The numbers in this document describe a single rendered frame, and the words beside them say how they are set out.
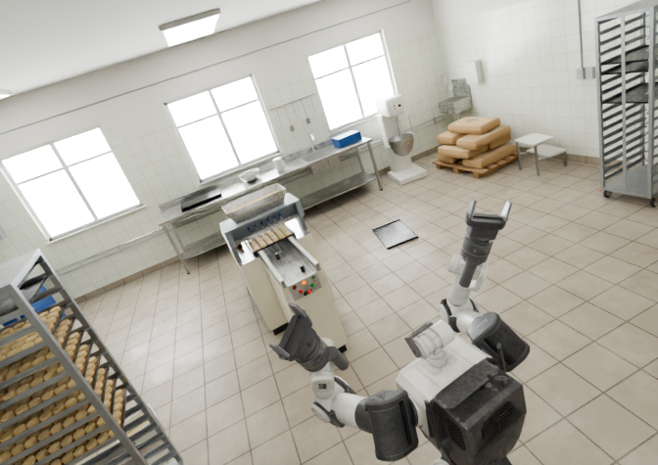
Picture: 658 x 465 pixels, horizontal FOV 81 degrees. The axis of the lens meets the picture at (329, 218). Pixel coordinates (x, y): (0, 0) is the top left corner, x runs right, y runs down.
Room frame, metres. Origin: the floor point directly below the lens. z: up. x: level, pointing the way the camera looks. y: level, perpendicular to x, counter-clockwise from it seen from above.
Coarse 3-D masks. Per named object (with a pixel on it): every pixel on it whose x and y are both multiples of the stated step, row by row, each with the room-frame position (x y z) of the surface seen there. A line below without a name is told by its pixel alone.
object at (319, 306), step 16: (272, 256) 3.08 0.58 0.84; (288, 256) 2.98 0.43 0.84; (288, 272) 2.71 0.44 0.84; (304, 272) 2.62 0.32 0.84; (320, 272) 2.61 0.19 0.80; (320, 288) 2.59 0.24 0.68; (304, 304) 2.54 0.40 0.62; (320, 304) 2.58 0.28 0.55; (288, 320) 3.04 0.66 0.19; (320, 320) 2.57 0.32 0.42; (336, 320) 2.60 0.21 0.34; (320, 336) 2.55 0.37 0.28; (336, 336) 2.59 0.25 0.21
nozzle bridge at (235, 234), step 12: (288, 204) 3.31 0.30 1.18; (300, 204) 3.32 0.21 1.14; (264, 216) 3.22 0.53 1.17; (276, 216) 3.34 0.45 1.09; (288, 216) 3.35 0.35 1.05; (300, 216) 3.32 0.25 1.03; (228, 228) 3.20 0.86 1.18; (240, 228) 3.24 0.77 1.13; (252, 228) 3.27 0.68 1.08; (264, 228) 3.26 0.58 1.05; (228, 240) 3.12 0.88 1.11; (240, 240) 3.18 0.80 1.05
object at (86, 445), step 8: (120, 392) 1.89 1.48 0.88; (120, 400) 1.82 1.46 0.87; (120, 408) 1.77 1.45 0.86; (120, 416) 1.71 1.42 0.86; (120, 424) 1.65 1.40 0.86; (104, 432) 1.62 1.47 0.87; (112, 432) 1.59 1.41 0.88; (88, 440) 1.60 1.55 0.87; (96, 440) 1.59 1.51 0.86; (104, 440) 1.56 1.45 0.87; (72, 448) 1.58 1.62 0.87; (80, 448) 1.55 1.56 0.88; (88, 448) 1.54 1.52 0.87; (64, 456) 1.53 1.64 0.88; (72, 456) 1.53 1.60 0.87; (48, 464) 1.53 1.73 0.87; (56, 464) 1.50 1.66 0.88
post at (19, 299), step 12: (12, 288) 1.54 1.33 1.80; (24, 300) 1.55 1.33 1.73; (24, 312) 1.53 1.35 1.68; (36, 324) 1.53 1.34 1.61; (48, 336) 1.54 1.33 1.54; (60, 348) 1.55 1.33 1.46; (60, 360) 1.53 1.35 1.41; (72, 372) 1.53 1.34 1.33; (84, 384) 1.54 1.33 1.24; (96, 396) 1.55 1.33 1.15; (96, 408) 1.53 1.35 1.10; (108, 420) 1.53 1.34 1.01; (120, 432) 1.54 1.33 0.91; (132, 444) 1.55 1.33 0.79; (132, 456) 1.53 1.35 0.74
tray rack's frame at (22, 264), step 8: (24, 256) 1.91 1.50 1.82; (32, 256) 1.87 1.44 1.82; (0, 264) 1.92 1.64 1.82; (8, 264) 1.87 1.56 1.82; (16, 264) 1.81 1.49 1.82; (24, 264) 1.76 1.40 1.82; (32, 264) 1.81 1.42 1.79; (0, 272) 1.77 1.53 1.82; (8, 272) 1.72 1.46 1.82; (16, 272) 1.67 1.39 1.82; (24, 272) 1.70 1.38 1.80; (0, 280) 1.64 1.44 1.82; (8, 280) 1.59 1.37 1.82; (16, 280) 1.59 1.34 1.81; (0, 288) 1.53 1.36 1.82; (168, 464) 1.96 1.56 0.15; (176, 464) 1.94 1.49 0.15
